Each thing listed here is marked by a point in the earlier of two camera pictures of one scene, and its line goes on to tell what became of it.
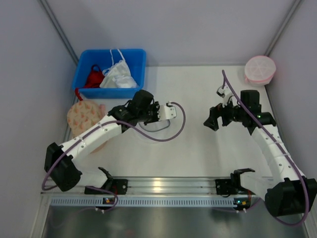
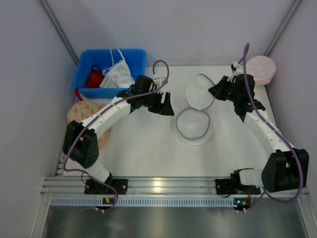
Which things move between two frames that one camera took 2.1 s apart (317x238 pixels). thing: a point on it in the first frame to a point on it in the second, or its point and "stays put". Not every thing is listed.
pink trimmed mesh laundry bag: [259, 71] stays put
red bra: [94, 79] stays put
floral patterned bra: [82, 114] stays put
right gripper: [222, 114] to [223, 88]
